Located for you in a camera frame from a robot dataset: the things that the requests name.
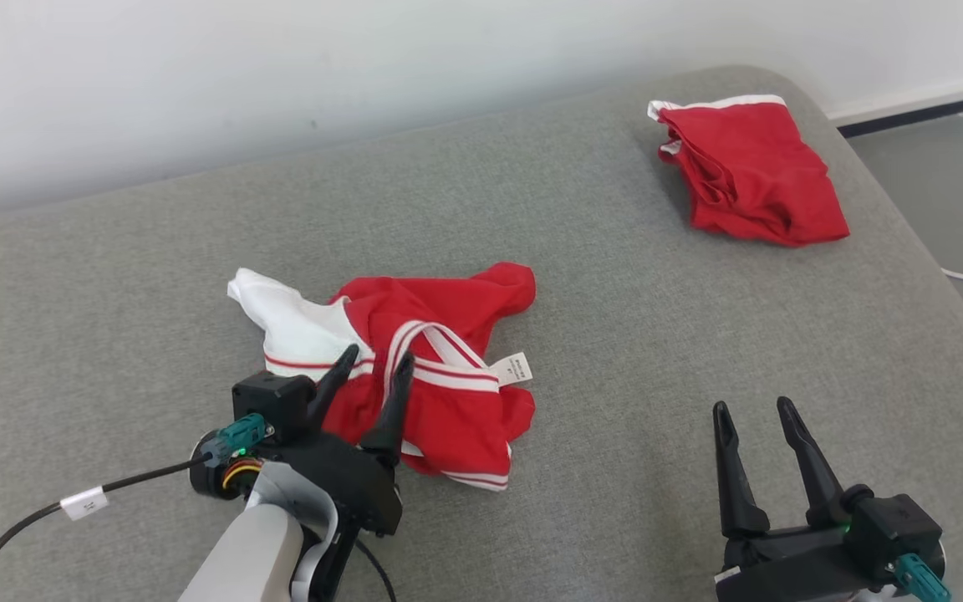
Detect thin black cable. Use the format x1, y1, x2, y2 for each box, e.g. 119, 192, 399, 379
354, 537, 399, 602

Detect red shorts with white stripes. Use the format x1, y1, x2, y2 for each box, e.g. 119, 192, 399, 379
647, 94, 850, 247

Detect white wall baseboard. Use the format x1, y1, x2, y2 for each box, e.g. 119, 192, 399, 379
828, 71, 963, 139

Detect black cable with teal plug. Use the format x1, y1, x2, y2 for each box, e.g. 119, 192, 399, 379
0, 414, 273, 602
895, 554, 950, 602

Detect red white basketball jersey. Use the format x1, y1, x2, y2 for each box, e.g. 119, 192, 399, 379
227, 262, 538, 492

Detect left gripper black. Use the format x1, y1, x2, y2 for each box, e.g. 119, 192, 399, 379
268, 344, 415, 536

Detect white cloth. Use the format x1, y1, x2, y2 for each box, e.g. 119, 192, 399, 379
0, 65, 963, 602

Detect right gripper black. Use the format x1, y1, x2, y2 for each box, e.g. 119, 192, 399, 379
713, 396, 875, 602

